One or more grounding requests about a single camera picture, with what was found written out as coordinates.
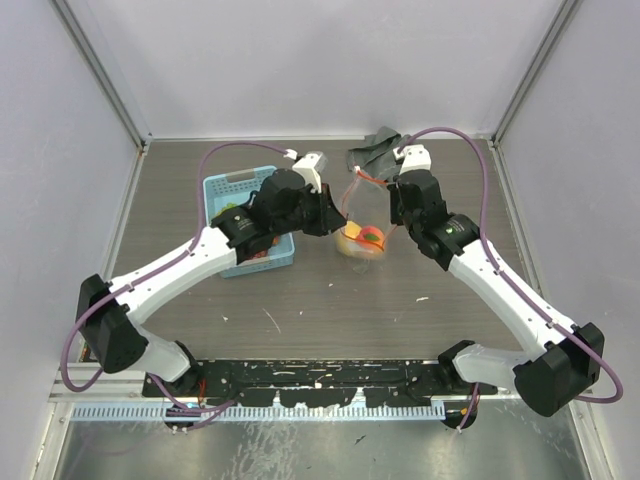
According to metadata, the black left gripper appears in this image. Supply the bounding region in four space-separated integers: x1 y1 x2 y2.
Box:
272 181 345 236

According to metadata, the yellow apple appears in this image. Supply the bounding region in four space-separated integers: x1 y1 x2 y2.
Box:
334 220 361 258

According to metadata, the clear zip top bag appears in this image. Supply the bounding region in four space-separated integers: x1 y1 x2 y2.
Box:
339 167 396 275

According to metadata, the orange peach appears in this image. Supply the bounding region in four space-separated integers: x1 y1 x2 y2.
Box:
356 225 386 250

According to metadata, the red strawberry cluster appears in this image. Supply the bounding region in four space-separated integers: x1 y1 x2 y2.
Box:
249 236 280 261

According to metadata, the blue plastic basket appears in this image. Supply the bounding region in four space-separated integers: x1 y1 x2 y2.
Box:
203 165 295 279

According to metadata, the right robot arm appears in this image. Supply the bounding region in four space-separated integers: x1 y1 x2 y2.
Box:
388 170 605 417

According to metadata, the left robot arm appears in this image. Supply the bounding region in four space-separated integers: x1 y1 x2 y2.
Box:
76 169 346 396

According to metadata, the grey crumpled cloth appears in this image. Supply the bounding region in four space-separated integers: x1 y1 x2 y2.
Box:
346 126 409 181

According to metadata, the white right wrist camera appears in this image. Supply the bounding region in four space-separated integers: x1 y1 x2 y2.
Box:
393 144 432 175

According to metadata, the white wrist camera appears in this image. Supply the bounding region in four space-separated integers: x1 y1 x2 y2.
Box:
284 149 328 193
393 144 432 175

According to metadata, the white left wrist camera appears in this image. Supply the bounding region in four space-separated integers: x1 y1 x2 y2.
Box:
284 149 328 193

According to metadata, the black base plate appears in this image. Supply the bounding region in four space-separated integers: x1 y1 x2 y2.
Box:
142 358 499 409

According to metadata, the blue slotted cable duct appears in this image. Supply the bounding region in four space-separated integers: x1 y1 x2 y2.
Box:
70 401 446 422

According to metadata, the aluminium frame rail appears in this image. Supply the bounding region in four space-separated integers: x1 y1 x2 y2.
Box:
49 362 145 403

